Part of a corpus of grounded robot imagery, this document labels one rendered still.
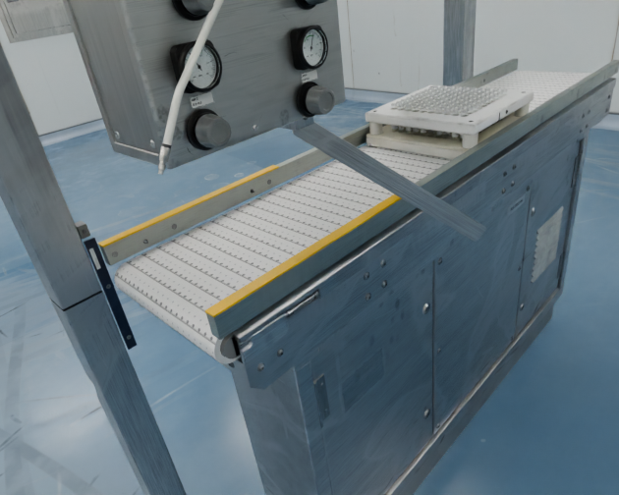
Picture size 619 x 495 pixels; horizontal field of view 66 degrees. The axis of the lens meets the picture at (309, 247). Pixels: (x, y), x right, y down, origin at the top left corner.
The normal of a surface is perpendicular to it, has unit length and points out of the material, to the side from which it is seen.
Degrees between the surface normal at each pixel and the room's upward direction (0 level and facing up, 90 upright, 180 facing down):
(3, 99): 90
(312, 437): 90
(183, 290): 0
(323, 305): 90
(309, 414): 90
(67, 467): 0
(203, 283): 0
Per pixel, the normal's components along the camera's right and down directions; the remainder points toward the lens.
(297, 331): 0.71, 0.27
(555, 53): -0.73, 0.41
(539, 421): -0.12, -0.86
